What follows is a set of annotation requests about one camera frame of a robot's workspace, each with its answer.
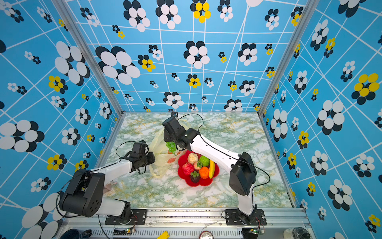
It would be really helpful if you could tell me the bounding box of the green grape bunch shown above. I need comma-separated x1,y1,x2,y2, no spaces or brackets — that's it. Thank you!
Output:
166,142,177,154

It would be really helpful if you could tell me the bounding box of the translucent printed plastic bag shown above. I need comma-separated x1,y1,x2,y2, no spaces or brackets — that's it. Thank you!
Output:
149,122,186,179

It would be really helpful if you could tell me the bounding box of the red flower-shaped plate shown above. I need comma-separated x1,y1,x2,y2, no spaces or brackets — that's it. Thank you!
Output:
178,151,220,187

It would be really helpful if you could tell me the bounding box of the beige round fruit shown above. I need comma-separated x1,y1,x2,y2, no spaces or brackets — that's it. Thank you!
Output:
188,153,199,165

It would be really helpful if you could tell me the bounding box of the red fruit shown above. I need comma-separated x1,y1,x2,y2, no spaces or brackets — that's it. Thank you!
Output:
182,163,195,176

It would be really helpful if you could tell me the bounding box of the green apple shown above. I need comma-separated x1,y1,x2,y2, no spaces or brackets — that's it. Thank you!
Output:
198,155,210,167

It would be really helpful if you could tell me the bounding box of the orange tangerine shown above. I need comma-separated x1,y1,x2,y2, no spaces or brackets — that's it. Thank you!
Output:
199,166,210,179

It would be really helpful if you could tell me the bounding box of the dark purple fruit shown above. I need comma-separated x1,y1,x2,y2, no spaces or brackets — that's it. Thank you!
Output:
190,171,201,184

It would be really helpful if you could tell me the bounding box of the yellow banana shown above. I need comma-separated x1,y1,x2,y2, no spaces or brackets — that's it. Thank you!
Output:
209,160,215,179

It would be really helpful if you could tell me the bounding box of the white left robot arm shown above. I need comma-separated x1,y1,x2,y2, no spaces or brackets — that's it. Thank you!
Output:
59,152,155,223

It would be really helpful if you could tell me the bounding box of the pink toy bottle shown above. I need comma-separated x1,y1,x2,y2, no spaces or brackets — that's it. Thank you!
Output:
103,183,113,194

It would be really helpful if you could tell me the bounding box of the yellow tag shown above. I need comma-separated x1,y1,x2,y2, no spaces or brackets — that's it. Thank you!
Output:
157,231,170,239

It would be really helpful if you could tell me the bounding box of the metal can top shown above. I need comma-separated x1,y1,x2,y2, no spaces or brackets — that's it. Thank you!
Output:
199,231,214,239

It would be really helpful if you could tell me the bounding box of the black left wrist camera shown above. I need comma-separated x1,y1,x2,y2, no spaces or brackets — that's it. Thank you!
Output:
129,141,148,161

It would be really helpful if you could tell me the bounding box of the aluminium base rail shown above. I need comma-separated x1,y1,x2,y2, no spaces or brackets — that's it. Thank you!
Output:
57,208,317,239

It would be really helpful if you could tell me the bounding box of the aluminium corner post left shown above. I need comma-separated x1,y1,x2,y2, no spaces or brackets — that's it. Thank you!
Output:
52,0,123,117

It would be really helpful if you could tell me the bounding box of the aluminium corner post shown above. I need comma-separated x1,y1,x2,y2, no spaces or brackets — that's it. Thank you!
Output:
258,0,319,116
52,0,123,117

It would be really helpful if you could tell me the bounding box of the aluminium corner post right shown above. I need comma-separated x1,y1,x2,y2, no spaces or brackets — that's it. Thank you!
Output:
258,0,319,116

